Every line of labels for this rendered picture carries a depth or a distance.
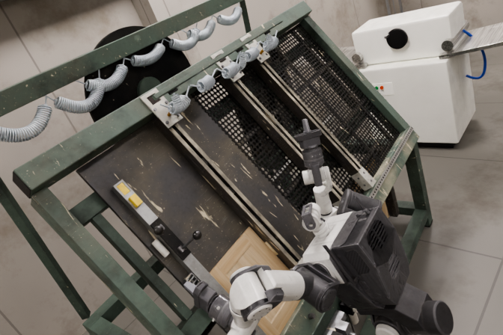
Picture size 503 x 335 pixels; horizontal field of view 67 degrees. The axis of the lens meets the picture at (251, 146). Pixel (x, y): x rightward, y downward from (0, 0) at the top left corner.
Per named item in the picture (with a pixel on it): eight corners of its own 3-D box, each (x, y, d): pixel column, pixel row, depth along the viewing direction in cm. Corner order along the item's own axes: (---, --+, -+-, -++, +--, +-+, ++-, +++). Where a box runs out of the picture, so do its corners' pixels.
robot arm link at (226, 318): (212, 323, 124) (241, 344, 119) (231, 295, 130) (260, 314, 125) (216, 333, 132) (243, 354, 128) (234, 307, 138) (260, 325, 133)
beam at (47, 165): (30, 200, 143) (31, 191, 135) (11, 180, 143) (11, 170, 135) (305, 19, 285) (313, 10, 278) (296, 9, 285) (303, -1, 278)
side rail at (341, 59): (394, 137, 286) (406, 129, 277) (295, 28, 285) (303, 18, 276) (397, 131, 291) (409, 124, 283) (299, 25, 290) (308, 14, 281)
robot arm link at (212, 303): (188, 294, 128) (216, 315, 123) (206, 274, 134) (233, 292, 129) (190, 312, 136) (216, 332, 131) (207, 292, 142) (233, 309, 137)
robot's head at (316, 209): (328, 217, 148) (314, 200, 147) (327, 230, 138) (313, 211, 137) (314, 225, 150) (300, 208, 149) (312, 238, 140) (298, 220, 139)
